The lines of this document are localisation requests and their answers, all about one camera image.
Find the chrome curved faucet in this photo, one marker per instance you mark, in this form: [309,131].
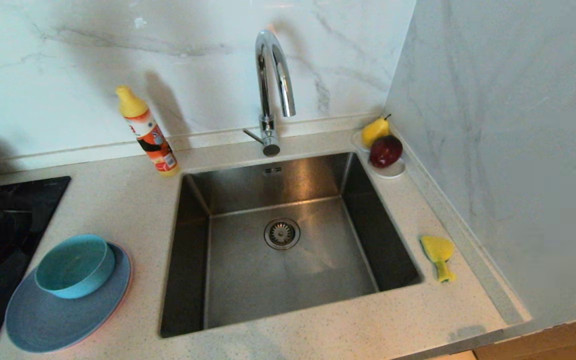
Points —
[264,90]

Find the orange yellow detergent bottle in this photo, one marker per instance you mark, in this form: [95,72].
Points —
[150,135]

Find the yellow green fish-shaped sponge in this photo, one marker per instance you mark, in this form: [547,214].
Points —
[438,250]

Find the pink plate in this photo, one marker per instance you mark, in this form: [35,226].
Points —
[129,285]

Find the teal bowl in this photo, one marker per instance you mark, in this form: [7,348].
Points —
[73,265]

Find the blue plate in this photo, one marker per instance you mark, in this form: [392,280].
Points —
[43,320]

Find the stainless steel sink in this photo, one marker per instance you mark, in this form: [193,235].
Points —
[293,280]

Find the round metal drain strainer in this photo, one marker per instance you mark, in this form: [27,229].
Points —
[281,233]

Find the yellow pear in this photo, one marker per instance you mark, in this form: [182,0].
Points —
[374,131]

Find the dark red apple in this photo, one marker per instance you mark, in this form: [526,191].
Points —
[385,151]

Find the small white dish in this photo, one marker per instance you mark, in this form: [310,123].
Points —
[390,173]

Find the black glass cooktop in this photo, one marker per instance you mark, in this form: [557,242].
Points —
[38,192]

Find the brown wooden cabinet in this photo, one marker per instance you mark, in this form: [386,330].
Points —
[568,345]

